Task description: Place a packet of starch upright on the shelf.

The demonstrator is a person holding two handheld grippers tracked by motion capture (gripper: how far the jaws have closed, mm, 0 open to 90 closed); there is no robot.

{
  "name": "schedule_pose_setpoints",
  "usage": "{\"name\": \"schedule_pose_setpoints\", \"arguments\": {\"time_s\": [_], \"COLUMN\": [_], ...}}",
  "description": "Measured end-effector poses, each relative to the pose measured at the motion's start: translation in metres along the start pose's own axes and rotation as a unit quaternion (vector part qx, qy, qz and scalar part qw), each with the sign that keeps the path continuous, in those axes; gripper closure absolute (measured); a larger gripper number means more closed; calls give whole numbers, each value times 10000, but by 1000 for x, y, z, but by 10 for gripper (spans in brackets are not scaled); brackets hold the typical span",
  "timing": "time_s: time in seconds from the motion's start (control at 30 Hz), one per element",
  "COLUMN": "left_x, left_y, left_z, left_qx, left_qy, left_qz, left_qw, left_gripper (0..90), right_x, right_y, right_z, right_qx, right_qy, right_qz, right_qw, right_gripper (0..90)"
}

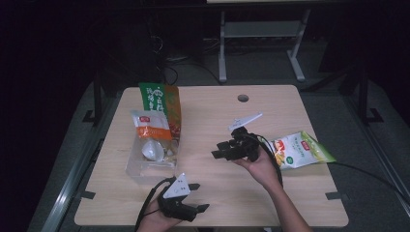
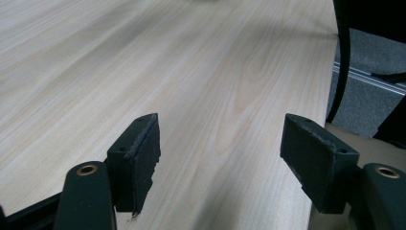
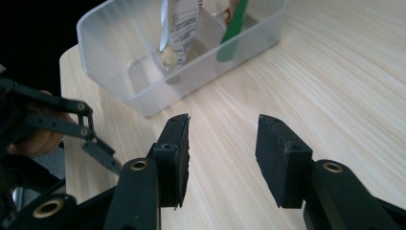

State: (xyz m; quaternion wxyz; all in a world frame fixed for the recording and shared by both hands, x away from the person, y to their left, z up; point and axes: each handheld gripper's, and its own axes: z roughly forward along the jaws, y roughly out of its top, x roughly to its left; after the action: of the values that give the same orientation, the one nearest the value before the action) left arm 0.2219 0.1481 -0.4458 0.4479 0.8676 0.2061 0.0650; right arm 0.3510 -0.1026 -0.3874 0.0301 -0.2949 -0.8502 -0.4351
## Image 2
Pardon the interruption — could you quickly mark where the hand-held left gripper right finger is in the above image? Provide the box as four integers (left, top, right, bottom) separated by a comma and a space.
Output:
280, 113, 361, 215

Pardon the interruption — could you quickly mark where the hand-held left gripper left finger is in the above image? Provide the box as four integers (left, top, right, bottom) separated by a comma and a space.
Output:
106, 112, 162, 219

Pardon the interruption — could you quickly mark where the aluminium floor rail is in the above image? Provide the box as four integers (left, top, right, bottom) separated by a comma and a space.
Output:
332, 61, 406, 97

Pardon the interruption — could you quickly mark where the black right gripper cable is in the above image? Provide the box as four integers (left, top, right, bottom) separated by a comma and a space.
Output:
325, 0, 352, 125

